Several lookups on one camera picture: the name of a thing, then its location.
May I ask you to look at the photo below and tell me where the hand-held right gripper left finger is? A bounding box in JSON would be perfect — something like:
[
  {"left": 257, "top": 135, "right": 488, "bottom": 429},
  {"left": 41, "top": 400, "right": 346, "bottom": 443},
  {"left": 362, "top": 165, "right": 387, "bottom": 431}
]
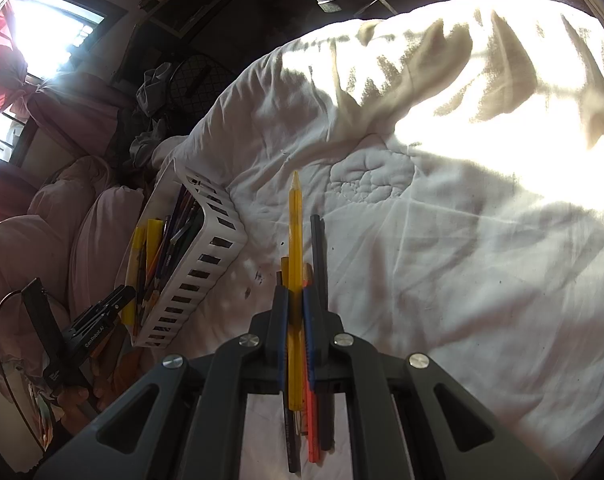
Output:
[{"left": 34, "top": 284, "right": 290, "bottom": 480}]

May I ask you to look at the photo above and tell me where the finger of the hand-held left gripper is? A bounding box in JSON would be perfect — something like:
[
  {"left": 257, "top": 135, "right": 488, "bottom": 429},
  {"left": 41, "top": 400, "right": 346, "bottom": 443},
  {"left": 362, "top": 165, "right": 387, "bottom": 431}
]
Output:
[{"left": 89, "top": 285, "right": 137, "bottom": 325}]

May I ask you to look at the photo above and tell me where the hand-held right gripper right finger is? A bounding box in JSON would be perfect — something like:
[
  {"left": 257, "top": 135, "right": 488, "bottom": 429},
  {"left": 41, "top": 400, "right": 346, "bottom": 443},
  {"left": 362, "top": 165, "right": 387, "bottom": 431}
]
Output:
[{"left": 302, "top": 287, "right": 578, "bottom": 480}]

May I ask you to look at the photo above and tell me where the plain black pencil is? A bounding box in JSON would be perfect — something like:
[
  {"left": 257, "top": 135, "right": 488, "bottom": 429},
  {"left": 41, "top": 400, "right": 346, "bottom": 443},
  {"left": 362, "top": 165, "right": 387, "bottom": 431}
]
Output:
[{"left": 309, "top": 214, "right": 335, "bottom": 452}]

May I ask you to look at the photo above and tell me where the yellow pencil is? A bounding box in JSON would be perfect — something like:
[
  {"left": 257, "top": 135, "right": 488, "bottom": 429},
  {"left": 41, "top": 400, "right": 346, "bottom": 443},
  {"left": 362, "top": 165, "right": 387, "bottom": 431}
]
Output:
[{"left": 287, "top": 170, "right": 305, "bottom": 410}]

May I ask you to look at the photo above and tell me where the white slotted plastic basket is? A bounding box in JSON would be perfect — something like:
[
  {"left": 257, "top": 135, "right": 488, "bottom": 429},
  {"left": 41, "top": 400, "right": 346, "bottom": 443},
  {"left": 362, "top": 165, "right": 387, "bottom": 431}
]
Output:
[{"left": 116, "top": 157, "right": 247, "bottom": 348}]

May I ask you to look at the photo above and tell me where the pile of coloured pencils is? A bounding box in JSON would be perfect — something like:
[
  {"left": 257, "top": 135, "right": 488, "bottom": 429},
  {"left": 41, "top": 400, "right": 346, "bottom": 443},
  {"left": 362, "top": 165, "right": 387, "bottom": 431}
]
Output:
[{"left": 275, "top": 256, "right": 323, "bottom": 474}]

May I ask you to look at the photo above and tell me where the person's left hand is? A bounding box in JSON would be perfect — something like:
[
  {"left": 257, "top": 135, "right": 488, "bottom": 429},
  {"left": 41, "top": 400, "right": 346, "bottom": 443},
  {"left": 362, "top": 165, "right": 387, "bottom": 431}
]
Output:
[{"left": 56, "top": 347, "right": 145, "bottom": 427}]

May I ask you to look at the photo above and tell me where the bunch of pens in basket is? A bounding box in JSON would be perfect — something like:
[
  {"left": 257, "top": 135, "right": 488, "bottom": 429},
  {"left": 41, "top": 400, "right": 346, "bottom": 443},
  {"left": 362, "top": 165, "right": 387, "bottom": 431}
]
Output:
[{"left": 122, "top": 185, "right": 203, "bottom": 338}]

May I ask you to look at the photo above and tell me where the tied pink curtain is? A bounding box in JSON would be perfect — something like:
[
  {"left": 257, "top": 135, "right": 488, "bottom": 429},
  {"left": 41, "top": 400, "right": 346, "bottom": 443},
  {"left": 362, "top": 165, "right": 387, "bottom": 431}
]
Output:
[{"left": 24, "top": 72, "right": 132, "bottom": 161}]

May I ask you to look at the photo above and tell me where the grey clothes heap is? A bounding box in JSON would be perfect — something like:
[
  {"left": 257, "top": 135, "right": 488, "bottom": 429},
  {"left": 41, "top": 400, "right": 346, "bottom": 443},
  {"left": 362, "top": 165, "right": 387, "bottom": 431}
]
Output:
[{"left": 129, "top": 62, "right": 175, "bottom": 166}]

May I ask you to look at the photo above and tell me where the black quilted bag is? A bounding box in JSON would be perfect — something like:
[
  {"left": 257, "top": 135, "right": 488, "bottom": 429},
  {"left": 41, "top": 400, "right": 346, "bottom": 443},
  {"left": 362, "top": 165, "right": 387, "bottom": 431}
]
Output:
[{"left": 169, "top": 55, "right": 237, "bottom": 111}]

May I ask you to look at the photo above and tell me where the window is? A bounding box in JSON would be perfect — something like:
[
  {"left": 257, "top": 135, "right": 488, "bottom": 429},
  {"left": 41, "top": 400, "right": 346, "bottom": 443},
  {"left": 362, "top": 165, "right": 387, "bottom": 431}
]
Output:
[{"left": 0, "top": 0, "right": 125, "bottom": 161}]

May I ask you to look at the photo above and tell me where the dark wooden cabinet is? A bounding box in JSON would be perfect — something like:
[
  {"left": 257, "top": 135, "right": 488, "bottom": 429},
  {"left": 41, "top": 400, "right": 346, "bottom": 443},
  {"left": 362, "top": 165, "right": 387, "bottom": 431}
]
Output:
[{"left": 116, "top": 0, "right": 283, "bottom": 86}]

